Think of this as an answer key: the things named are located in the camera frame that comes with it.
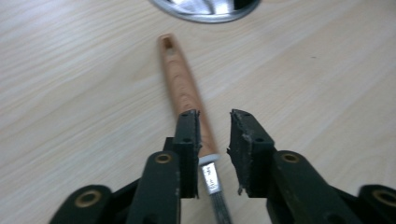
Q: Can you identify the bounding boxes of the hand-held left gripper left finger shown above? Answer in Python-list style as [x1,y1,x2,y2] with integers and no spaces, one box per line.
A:
[125,108,201,224]

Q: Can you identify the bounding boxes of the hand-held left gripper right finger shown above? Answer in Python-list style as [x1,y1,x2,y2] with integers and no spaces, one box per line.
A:
[226,108,362,224]

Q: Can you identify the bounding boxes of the wooden-handled metal utensil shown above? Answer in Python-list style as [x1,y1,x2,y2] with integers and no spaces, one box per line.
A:
[157,33,233,224]

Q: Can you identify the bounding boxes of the round metal bowl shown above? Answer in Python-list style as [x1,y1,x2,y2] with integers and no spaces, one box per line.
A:
[148,0,262,24]

